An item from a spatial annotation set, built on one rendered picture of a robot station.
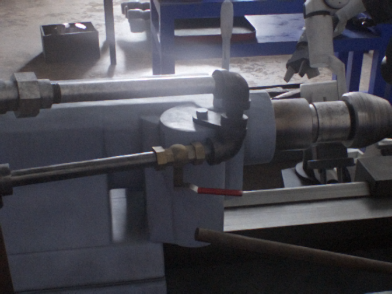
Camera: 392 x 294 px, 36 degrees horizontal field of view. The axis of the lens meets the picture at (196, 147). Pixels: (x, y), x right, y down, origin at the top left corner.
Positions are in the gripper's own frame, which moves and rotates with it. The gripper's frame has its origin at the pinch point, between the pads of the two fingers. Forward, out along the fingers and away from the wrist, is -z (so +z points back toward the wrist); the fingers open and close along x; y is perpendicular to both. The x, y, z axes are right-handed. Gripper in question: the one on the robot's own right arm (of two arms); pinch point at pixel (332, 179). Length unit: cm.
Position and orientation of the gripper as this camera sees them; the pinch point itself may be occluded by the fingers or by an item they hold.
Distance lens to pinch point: 165.4
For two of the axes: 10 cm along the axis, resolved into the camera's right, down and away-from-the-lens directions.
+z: -0.8, -10.0, 0.5
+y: 1.3, -0.6, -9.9
